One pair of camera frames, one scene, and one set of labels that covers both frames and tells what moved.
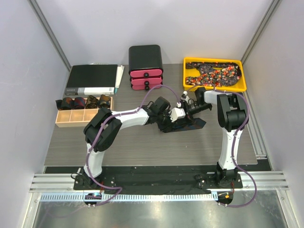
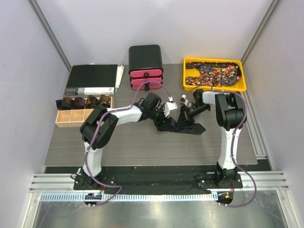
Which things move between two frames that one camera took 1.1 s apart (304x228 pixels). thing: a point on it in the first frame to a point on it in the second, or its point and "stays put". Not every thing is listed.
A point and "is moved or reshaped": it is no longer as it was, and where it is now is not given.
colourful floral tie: x=219 y=74 stays put
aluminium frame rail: x=51 y=183 stays put
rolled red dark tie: x=66 y=103 stays put
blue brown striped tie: x=197 y=123 is moved or reshaped
